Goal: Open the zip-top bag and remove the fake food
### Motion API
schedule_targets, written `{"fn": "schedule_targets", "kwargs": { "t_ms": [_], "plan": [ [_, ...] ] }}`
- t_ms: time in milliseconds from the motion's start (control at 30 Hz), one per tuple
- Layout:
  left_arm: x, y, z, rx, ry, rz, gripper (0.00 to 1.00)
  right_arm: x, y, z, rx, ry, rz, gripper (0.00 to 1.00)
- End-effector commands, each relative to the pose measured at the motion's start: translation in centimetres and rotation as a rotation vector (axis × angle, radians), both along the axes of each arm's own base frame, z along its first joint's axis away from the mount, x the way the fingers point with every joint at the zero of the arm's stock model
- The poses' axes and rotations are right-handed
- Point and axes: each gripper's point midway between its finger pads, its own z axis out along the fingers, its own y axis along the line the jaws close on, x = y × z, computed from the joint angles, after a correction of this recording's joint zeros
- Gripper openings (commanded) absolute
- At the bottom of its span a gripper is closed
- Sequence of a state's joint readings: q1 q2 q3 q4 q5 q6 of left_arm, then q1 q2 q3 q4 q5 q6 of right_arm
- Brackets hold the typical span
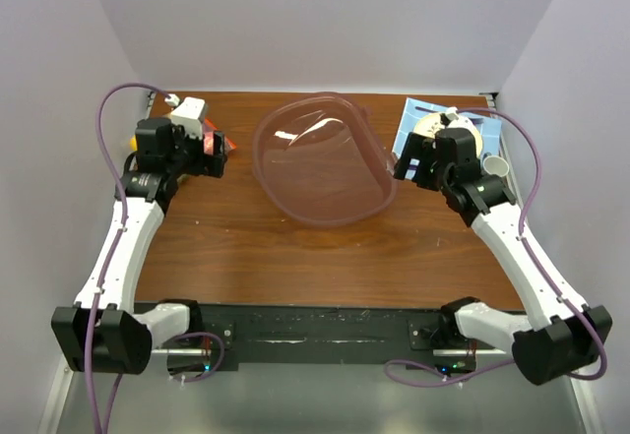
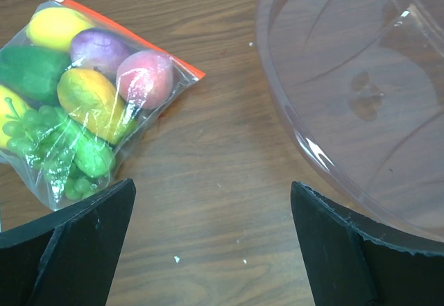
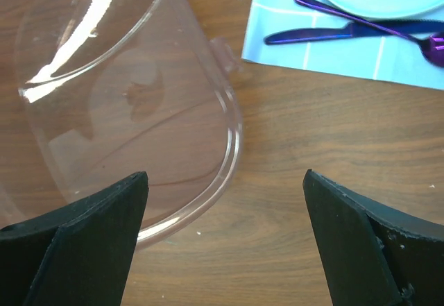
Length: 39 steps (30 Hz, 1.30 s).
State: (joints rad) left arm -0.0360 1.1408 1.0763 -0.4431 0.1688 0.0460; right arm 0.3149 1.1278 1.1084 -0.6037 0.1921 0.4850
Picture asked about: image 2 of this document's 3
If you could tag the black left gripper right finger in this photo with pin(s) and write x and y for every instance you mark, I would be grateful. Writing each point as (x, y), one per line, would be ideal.
(351, 259)

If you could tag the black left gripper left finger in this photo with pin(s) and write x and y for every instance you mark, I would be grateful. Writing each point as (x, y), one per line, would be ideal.
(68, 257)

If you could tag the clear zip top bag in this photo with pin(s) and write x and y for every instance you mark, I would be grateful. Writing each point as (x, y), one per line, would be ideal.
(184, 76)

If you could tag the pink fake peach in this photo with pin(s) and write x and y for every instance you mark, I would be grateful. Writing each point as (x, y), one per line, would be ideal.
(145, 79)

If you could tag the green fake cucumber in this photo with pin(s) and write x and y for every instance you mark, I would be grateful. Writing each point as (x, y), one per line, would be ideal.
(92, 155)

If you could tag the green fake grapes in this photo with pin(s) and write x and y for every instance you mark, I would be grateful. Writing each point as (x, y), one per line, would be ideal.
(36, 149)

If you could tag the orange yellow fake mango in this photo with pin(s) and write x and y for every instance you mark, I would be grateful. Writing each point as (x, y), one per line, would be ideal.
(91, 99)

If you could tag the yellow fake pepper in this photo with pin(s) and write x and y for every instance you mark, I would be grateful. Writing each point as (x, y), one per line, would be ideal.
(13, 108)

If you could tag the green fake pepper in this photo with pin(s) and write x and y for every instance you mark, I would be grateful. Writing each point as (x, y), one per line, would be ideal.
(33, 71)

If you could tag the yellow fake lemon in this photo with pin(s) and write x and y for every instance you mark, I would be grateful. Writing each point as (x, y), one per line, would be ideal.
(55, 27)

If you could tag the clear plastic bowl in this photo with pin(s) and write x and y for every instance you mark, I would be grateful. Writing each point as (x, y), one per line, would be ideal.
(358, 85)

